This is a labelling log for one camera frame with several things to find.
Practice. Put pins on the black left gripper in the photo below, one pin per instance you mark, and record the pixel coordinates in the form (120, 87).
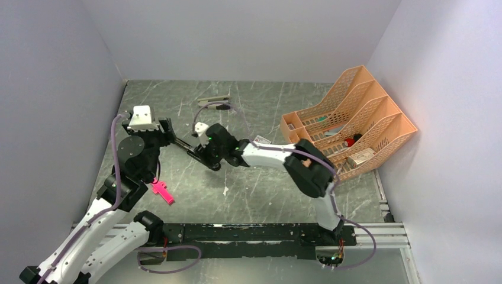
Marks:
(166, 136)

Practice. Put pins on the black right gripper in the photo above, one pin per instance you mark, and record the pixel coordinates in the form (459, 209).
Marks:
(205, 156)

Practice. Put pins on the black stapler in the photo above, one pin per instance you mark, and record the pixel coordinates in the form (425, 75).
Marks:
(186, 148)

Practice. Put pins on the beige stapler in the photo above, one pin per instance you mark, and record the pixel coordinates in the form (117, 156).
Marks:
(215, 102)

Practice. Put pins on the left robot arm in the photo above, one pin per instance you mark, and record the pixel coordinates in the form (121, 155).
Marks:
(81, 258)

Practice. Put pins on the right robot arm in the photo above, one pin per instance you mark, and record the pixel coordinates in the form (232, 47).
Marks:
(307, 166)

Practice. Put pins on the red white staple box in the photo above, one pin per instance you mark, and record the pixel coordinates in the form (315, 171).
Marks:
(260, 141)

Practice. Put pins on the pink plastic clip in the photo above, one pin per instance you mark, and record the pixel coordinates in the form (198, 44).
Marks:
(160, 188)

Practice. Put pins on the red black item in organizer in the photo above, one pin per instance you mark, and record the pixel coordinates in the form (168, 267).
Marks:
(349, 142)

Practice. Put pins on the beige box in organizer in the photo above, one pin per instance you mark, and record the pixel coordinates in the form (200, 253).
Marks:
(357, 159)

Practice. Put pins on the orange file organizer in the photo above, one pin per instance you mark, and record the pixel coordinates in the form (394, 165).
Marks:
(356, 103)

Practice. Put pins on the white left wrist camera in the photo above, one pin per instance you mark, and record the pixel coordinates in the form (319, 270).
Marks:
(141, 119)

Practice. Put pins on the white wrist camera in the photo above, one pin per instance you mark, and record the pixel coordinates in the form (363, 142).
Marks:
(141, 119)
(200, 131)

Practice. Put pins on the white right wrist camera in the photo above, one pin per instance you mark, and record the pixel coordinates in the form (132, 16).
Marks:
(200, 131)

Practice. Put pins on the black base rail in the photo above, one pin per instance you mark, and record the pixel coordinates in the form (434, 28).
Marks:
(218, 241)

